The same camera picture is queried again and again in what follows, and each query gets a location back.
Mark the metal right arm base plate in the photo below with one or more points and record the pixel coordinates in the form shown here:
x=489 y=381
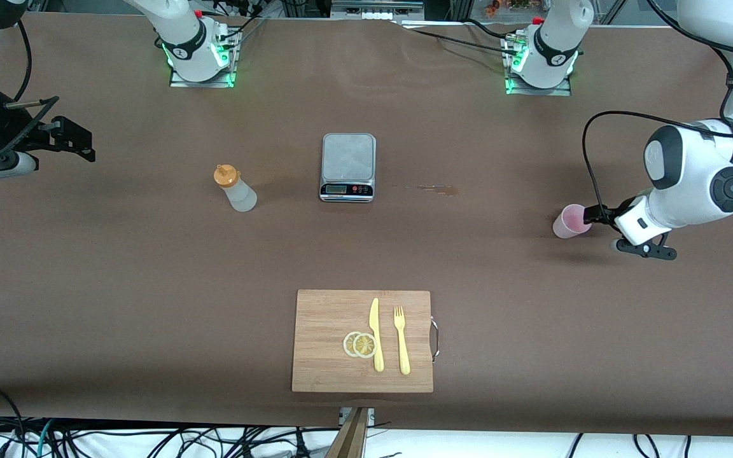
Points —
x=182 y=81

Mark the bamboo cutting board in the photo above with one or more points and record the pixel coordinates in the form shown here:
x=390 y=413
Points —
x=328 y=343

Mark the yellow plastic fork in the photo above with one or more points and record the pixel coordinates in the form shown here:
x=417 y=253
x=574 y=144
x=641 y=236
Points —
x=402 y=343

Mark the pink plastic cup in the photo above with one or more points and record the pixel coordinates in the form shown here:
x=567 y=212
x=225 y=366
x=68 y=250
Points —
x=567 y=222

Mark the white power strip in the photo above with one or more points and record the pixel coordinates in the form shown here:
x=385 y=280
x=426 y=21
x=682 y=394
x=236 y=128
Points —
x=376 y=9

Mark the translucent orange-capped sauce bottle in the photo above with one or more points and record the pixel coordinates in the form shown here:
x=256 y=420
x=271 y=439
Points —
x=237 y=191

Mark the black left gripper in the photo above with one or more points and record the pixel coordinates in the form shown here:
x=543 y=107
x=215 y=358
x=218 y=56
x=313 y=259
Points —
x=609 y=212

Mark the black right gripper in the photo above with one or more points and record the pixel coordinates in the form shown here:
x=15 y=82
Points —
x=18 y=132

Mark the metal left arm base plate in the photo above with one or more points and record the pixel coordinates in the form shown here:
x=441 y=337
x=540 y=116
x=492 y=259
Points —
x=538 y=91

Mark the lemon slice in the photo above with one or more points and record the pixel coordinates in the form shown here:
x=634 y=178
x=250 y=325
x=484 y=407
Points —
x=364 y=345
x=348 y=343

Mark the metal table bracket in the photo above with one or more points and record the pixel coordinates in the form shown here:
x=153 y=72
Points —
x=370 y=416

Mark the silver digital kitchen scale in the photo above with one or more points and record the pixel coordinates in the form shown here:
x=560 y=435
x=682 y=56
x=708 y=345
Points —
x=348 y=166

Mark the yellow plastic knife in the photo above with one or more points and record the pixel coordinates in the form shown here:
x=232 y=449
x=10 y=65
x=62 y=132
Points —
x=376 y=337

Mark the wooden post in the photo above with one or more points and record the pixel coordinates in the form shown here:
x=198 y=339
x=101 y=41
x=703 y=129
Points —
x=349 y=439

